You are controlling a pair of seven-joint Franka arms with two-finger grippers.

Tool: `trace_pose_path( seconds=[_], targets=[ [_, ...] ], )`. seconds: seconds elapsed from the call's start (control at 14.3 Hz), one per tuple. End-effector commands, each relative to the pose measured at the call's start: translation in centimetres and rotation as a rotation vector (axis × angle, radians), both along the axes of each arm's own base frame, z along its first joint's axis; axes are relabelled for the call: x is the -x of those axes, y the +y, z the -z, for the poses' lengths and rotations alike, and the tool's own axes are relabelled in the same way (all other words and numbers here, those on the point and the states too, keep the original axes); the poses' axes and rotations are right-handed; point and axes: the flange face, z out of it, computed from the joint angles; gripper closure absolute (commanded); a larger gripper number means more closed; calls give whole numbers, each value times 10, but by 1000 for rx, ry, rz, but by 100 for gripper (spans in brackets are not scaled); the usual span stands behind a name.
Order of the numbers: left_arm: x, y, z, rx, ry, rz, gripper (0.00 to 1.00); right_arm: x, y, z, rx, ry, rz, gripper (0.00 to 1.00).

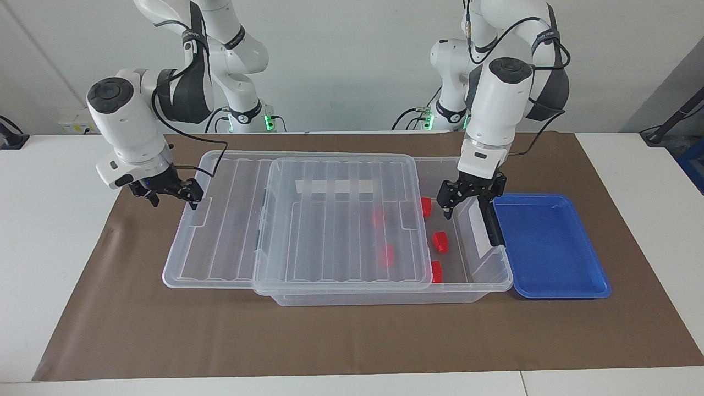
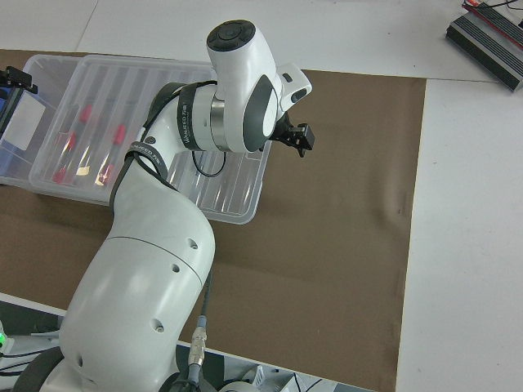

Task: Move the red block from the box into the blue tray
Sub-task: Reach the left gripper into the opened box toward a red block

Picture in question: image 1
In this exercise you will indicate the clear plastic storage box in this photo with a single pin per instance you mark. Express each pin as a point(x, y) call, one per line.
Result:
point(385, 298)

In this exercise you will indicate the blue plastic tray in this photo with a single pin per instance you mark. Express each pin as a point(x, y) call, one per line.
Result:
point(550, 247)

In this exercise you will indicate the clear ribbed plastic lid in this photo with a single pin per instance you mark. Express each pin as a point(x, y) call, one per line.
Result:
point(220, 231)

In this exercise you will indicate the black angled stand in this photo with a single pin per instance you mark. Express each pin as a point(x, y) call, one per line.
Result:
point(668, 124)

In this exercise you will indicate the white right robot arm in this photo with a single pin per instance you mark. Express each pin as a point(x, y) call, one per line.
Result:
point(126, 126)

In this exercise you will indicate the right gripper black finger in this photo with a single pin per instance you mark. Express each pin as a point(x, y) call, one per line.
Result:
point(194, 193)
point(152, 198)

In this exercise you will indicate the brown paper table mat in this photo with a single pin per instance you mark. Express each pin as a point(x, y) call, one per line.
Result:
point(352, 341)

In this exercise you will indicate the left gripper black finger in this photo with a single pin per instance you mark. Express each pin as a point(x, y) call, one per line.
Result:
point(446, 201)
point(499, 185)

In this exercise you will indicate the black stand with clamp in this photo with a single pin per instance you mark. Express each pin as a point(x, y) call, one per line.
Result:
point(14, 140)

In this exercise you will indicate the red plastic block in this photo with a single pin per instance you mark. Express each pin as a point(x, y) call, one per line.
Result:
point(436, 272)
point(378, 217)
point(440, 242)
point(387, 254)
point(426, 207)

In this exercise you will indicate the white power strip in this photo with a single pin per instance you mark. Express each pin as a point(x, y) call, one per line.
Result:
point(77, 127)

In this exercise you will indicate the blue plastic crate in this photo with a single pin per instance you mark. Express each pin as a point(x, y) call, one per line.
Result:
point(694, 165)

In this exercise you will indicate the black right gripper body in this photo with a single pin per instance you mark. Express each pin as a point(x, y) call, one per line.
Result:
point(162, 184)

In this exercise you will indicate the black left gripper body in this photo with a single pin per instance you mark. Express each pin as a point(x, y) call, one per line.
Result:
point(474, 186)

